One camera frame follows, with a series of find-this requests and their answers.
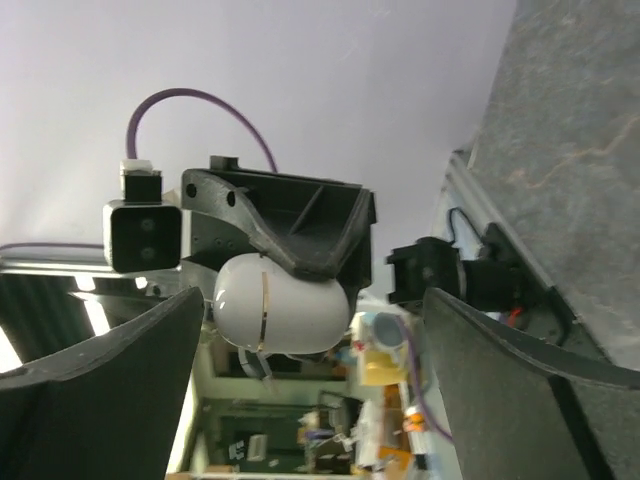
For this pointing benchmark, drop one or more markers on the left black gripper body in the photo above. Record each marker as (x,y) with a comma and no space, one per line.
(212,243)

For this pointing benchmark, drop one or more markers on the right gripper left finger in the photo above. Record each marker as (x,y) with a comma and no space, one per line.
(107,407)

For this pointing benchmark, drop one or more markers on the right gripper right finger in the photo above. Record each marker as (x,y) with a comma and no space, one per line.
(520,408)

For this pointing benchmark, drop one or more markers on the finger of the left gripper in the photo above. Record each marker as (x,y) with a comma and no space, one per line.
(357,280)
(308,226)

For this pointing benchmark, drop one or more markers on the white earbud case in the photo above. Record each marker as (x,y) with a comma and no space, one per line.
(258,306)

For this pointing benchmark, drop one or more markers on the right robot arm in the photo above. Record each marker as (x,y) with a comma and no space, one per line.
(475,275)

